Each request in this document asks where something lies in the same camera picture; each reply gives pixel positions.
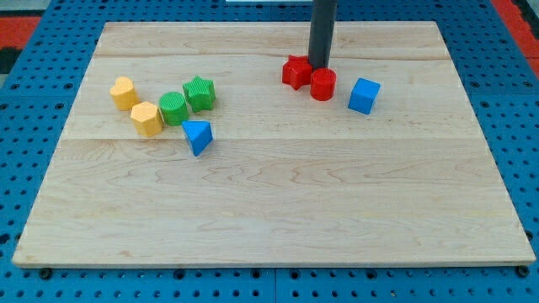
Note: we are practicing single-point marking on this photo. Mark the blue cube block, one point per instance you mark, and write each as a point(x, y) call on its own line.
point(363, 95)

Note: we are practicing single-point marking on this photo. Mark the blue triangle block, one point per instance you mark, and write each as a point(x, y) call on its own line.
point(198, 135)

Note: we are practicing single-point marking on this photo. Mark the light wooden board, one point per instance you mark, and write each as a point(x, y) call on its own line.
point(288, 181)

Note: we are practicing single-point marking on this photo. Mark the red star block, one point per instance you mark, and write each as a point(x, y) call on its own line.
point(297, 71)

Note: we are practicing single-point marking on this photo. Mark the red cylinder block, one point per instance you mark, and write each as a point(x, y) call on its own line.
point(323, 82)

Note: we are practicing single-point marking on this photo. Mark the green star block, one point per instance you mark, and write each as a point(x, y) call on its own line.
point(200, 94)

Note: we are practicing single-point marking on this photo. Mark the green cylinder block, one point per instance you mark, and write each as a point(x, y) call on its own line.
point(173, 108)

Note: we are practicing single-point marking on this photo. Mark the yellow hexagon block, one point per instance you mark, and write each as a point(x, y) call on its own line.
point(147, 119)

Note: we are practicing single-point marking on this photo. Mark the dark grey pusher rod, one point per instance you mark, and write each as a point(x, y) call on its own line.
point(321, 32)

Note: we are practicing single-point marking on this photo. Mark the yellow heart block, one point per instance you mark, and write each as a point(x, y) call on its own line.
point(124, 94)

